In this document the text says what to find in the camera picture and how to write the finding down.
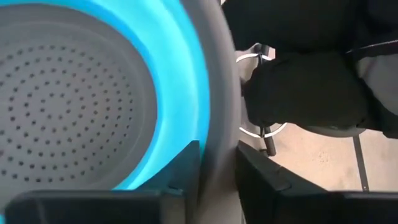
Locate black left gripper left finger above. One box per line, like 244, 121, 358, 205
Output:
136, 140, 201, 200

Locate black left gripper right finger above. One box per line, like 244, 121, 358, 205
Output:
236, 141, 326, 224

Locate blue collapsible colander grey rim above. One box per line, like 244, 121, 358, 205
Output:
0, 0, 244, 224

